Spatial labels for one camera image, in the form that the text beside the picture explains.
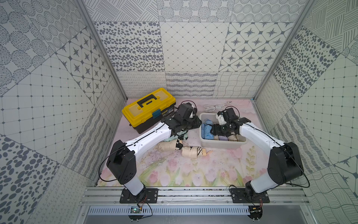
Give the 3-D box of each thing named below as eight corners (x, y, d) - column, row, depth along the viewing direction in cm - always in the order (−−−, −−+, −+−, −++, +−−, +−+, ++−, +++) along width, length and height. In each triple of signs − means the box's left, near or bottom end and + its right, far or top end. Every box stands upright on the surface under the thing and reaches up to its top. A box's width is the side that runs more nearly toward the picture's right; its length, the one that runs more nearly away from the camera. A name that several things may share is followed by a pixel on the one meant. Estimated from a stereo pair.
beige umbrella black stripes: (181, 158, 89) (181, 155, 86) (181, 149, 93) (181, 146, 90) (211, 158, 89) (212, 155, 86) (210, 149, 93) (211, 146, 90)
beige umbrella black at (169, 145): (155, 152, 92) (154, 148, 88) (156, 143, 96) (155, 139, 92) (176, 152, 92) (176, 148, 88) (177, 143, 96) (176, 139, 92)
